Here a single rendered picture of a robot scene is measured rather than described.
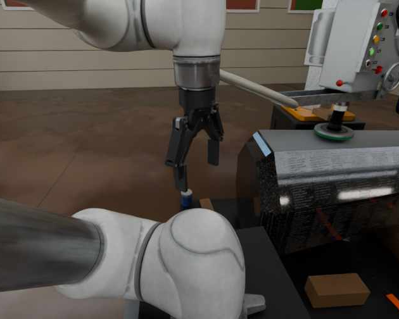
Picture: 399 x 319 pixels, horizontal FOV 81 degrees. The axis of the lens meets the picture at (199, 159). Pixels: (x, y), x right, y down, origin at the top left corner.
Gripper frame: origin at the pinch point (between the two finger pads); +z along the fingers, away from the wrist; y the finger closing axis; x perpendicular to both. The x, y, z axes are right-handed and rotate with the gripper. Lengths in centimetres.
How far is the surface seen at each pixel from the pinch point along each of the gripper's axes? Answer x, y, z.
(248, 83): 6.8, 41.9, -13.1
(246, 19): 285, 648, -53
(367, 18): -21, 106, -34
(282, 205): -9, 62, 49
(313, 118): 0, 170, 36
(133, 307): 4.7, -21.9, 29.5
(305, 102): -6, 86, 2
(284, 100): -4, 51, -6
